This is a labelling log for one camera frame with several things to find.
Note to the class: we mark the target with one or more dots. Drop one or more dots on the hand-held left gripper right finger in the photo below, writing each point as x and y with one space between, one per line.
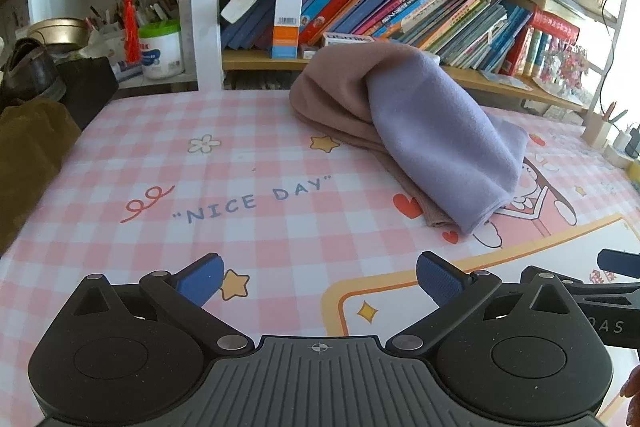
440 277

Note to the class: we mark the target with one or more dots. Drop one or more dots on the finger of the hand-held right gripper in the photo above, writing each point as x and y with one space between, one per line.
529 274
620 262

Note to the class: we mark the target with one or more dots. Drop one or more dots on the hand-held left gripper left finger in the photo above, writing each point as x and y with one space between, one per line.
200 279

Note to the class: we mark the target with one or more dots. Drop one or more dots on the purple and pink sweater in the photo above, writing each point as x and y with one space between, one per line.
425 132

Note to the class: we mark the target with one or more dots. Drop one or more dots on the person's right hand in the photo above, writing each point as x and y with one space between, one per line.
632 392

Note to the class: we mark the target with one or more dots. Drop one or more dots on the pink checkered printed tablecloth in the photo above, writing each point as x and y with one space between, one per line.
200 167

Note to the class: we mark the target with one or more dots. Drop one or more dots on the white power strip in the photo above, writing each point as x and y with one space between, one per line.
625 147

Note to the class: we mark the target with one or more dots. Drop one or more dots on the beige pen cup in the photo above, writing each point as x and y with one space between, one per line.
595 129

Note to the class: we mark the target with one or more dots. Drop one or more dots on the pink flower ornament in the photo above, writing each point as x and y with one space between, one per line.
565 67

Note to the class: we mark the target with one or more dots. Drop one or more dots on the black bag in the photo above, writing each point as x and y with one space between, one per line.
92 87

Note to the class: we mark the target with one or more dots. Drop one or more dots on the white jar green lid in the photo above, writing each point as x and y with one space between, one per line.
160 52

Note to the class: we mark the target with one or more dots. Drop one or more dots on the small white box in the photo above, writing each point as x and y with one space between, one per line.
308 53

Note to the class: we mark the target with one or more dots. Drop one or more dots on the flat white orange box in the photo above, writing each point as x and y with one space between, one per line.
345 39

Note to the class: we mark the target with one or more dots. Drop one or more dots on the brown leather shoe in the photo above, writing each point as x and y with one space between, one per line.
30 72

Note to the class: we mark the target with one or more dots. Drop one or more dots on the white wooden bookshelf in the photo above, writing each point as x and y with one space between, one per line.
207 7

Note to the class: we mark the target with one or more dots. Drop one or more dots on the row of colourful books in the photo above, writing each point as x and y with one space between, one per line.
400 7

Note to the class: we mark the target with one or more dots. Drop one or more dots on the tall white orange box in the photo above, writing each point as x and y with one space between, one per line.
289 17

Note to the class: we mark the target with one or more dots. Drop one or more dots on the bundle of pens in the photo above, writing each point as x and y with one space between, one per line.
150 2

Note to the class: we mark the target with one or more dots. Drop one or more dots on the gold round tin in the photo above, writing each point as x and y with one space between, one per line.
57 31

